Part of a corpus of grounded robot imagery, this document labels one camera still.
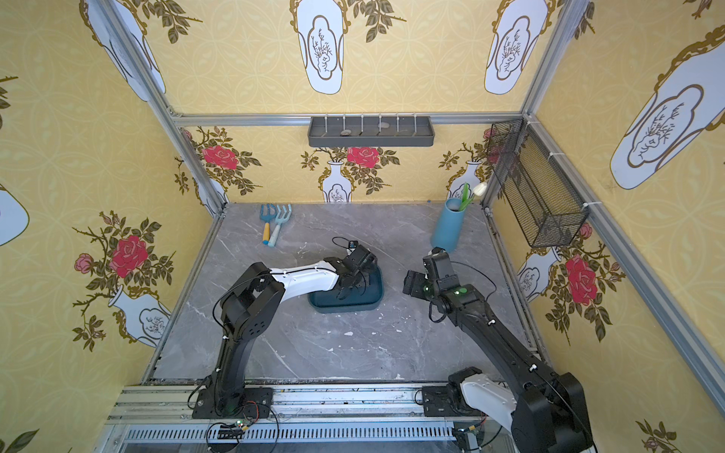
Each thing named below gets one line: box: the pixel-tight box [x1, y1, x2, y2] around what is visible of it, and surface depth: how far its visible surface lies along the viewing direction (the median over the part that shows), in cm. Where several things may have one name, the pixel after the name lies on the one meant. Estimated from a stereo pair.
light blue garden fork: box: [268, 203, 292, 248], surface depth 116 cm
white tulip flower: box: [458, 181, 488, 212], surface depth 85 cm
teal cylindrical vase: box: [430, 197, 466, 253], surface depth 100 cm
